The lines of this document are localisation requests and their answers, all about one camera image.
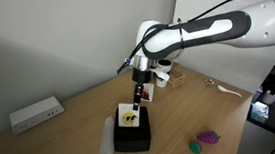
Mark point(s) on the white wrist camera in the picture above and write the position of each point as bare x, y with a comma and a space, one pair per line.
161, 74

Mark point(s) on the white power strip box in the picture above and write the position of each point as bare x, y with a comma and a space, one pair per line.
35, 113

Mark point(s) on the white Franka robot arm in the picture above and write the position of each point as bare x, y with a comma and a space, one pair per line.
167, 39

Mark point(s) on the red white crumpled packet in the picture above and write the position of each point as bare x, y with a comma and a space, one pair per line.
209, 82

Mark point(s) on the purple toy grape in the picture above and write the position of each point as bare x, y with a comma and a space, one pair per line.
207, 137

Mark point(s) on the wooden slat crate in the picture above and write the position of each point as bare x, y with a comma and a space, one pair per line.
177, 79

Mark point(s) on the black plastic box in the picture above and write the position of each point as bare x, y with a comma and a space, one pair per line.
132, 138

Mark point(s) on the white ceramic spoon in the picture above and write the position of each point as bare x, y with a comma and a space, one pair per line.
222, 88

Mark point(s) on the teal blue box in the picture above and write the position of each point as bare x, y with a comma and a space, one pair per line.
260, 110

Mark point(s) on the white yellow cow book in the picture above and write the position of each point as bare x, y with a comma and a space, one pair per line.
128, 118

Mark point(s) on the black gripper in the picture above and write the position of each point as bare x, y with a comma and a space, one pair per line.
141, 76

